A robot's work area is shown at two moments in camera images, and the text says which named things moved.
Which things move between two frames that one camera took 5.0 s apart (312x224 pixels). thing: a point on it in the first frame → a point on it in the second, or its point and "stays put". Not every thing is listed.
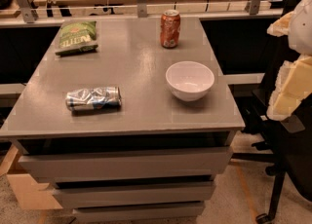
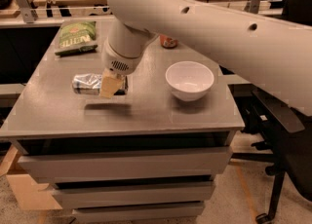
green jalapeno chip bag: (77, 37) stays put
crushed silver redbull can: (102, 97) → (90, 84)
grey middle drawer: (135, 192) stays put
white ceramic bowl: (189, 81) stays put
